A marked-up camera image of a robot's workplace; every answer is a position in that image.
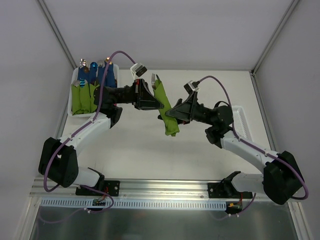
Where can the white perforated utensil tray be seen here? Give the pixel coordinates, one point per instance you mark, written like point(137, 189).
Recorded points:
point(240, 122)

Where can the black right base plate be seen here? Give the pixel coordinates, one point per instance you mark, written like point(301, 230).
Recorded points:
point(225, 190)

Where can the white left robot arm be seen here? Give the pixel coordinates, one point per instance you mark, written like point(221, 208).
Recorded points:
point(59, 157)

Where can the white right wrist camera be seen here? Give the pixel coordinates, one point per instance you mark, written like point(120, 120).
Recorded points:
point(192, 86)

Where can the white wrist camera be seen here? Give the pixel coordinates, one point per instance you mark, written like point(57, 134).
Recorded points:
point(192, 86)
point(137, 70)

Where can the white bin of rolled napkins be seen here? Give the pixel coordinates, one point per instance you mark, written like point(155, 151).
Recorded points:
point(73, 78)

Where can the green paper napkin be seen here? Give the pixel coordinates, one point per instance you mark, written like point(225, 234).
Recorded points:
point(170, 123)

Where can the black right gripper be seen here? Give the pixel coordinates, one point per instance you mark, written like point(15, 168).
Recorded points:
point(193, 106)

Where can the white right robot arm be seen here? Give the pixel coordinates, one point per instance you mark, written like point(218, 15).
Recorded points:
point(279, 176)

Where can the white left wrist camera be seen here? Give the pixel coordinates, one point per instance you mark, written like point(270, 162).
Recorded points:
point(137, 70)

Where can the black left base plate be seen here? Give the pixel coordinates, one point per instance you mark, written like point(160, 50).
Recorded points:
point(111, 187)

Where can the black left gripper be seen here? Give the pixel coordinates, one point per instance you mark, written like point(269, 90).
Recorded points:
point(138, 94)

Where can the white slotted cable duct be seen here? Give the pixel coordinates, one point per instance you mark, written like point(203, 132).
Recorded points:
point(134, 204)

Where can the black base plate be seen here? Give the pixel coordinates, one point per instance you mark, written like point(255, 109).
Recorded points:
point(225, 190)
point(111, 187)

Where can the aluminium mounting rail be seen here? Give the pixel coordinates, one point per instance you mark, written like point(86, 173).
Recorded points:
point(142, 189)

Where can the green rolled napkin bundle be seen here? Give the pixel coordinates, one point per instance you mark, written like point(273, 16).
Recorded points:
point(84, 94)
point(92, 90)
point(75, 93)

